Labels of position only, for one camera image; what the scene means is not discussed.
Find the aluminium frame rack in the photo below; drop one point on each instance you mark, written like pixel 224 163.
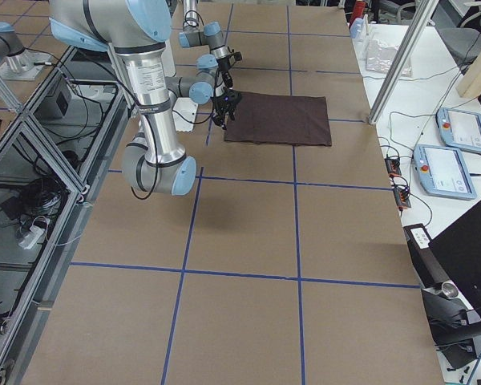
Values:
pixel 61 125

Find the dark box with white label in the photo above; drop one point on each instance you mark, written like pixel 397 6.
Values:
pixel 431 274

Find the blue teach pendant far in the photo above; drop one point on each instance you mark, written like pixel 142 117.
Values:
pixel 460 129

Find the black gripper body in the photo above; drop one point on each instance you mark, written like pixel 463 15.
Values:
pixel 224 103
pixel 223 64

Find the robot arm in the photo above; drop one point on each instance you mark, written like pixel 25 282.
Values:
pixel 138 33
pixel 196 33

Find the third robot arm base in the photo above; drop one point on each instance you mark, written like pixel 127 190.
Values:
pixel 16 61

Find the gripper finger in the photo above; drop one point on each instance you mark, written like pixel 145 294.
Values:
pixel 228 82
pixel 231 113
pixel 220 119

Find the red cylinder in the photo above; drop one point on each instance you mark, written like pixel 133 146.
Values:
pixel 358 9

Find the blue teach pendant near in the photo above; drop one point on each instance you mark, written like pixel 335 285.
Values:
pixel 442 172

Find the black monitor on stand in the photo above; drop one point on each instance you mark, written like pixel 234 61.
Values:
pixel 455 330

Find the dark brown t-shirt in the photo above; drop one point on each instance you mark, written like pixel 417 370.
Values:
pixel 280 119

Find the clear plastic bag sheet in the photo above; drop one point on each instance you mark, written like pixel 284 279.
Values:
pixel 377 56

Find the blue teach pendant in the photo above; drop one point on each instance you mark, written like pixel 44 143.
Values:
pixel 460 129
pixel 442 172

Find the grey usb hub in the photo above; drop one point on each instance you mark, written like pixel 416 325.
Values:
pixel 393 166
pixel 402 197

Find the grey usb hub right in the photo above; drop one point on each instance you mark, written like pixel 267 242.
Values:
pixel 402 197

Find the wooden board upright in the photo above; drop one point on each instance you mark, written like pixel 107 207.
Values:
pixel 470 85

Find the grey usb hub left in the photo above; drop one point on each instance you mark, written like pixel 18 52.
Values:
pixel 393 166

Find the aluminium frame post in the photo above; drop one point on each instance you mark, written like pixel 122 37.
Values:
pixel 423 13

